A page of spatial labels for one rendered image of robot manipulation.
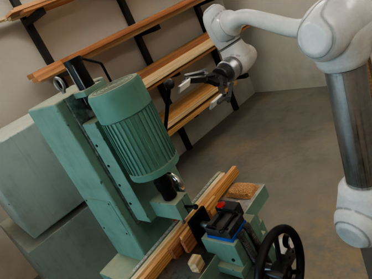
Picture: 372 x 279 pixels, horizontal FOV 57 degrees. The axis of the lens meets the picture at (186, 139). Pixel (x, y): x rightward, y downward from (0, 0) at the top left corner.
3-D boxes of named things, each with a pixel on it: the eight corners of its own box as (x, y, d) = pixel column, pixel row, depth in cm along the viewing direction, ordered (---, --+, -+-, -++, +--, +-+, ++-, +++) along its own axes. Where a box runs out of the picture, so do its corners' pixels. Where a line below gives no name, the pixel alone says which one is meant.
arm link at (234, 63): (220, 72, 140) (212, 78, 137) (224, 52, 134) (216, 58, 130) (239, 81, 137) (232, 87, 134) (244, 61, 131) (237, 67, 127)
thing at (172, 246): (176, 259, 116) (171, 249, 114) (172, 258, 117) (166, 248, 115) (211, 214, 130) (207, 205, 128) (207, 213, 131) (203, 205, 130)
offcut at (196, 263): (200, 273, 106) (195, 264, 104) (191, 272, 108) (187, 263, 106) (205, 263, 109) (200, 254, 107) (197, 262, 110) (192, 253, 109)
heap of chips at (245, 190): (251, 199, 128) (248, 193, 127) (224, 196, 137) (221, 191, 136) (260, 185, 134) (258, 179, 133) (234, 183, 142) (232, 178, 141)
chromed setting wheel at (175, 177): (187, 200, 135) (174, 175, 130) (165, 197, 143) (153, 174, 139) (191, 195, 137) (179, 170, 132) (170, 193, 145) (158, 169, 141)
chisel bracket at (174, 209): (185, 224, 117) (175, 205, 113) (158, 219, 126) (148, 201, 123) (196, 210, 121) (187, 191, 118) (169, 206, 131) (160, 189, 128)
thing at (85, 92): (93, 110, 110) (66, 61, 103) (81, 112, 115) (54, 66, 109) (111, 99, 115) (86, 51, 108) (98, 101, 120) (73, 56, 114)
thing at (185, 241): (189, 253, 116) (183, 242, 114) (185, 252, 117) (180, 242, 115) (214, 220, 126) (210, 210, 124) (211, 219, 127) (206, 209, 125)
